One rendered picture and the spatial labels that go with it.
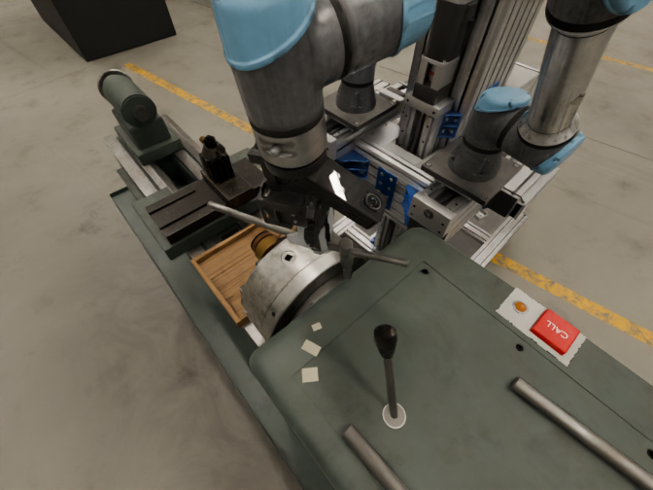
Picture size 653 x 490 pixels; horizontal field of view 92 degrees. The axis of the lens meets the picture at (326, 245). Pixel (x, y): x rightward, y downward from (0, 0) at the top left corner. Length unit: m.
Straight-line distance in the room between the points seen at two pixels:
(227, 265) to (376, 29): 0.94
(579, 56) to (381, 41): 0.45
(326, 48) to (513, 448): 0.57
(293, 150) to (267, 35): 0.10
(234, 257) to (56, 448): 1.42
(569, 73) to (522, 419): 0.58
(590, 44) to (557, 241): 2.18
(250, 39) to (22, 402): 2.30
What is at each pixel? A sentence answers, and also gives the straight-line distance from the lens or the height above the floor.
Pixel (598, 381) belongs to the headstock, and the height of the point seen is 1.25.
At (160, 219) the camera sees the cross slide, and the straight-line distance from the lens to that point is 1.24.
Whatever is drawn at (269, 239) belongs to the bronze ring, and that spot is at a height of 1.12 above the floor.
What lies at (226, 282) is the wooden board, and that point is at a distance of 1.10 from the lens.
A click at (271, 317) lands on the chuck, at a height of 1.17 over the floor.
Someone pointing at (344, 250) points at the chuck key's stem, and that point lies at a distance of 0.49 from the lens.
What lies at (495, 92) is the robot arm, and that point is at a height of 1.39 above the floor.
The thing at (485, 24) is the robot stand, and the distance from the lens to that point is 1.12.
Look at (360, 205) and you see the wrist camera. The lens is 0.38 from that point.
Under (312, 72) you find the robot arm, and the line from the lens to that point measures 0.29.
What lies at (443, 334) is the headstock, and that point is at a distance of 0.62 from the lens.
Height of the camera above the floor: 1.80
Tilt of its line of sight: 54 degrees down
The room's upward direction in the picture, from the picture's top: straight up
